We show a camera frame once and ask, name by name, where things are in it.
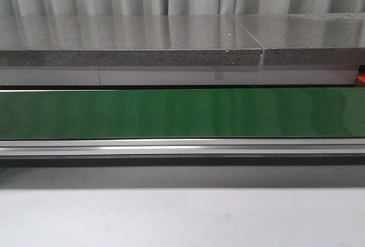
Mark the green conveyor belt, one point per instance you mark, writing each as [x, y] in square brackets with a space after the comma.
[210, 112]

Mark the grey stone countertop slab right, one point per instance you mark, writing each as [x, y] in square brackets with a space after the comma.
[334, 39]

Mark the grey stone countertop slab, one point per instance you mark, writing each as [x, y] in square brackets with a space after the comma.
[334, 39]
[126, 41]

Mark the grey stone countertop slab left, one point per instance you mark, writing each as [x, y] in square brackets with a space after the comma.
[126, 41]

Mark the red plastic tray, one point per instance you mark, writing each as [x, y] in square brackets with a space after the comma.
[360, 81]

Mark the aluminium conveyor side rail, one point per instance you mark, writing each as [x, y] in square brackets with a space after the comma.
[180, 148]

